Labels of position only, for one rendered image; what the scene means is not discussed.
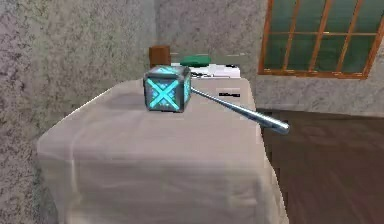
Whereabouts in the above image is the brown wooden block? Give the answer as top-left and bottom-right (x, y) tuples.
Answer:
(148, 45), (172, 69)

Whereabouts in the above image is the silver metal baseball bat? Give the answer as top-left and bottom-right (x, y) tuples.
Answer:
(190, 87), (291, 136)

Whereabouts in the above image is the brown framed window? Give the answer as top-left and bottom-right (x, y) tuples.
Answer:
(257, 0), (384, 80)

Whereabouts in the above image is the beige covered bed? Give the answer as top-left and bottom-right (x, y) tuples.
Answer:
(35, 77), (290, 224)

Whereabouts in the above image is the green cloth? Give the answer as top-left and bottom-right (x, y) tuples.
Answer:
(179, 54), (212, 67)

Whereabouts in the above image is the grey cube with cyan cross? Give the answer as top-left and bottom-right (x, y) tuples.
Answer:
(142, 64), (193, 114)

